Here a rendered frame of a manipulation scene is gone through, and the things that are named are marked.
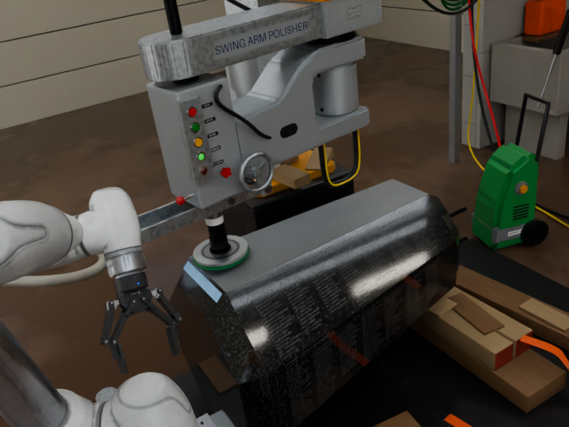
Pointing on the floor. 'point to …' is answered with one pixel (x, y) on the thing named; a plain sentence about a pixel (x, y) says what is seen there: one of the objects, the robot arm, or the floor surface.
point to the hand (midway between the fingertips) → (150, 358)
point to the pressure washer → (510, 193)
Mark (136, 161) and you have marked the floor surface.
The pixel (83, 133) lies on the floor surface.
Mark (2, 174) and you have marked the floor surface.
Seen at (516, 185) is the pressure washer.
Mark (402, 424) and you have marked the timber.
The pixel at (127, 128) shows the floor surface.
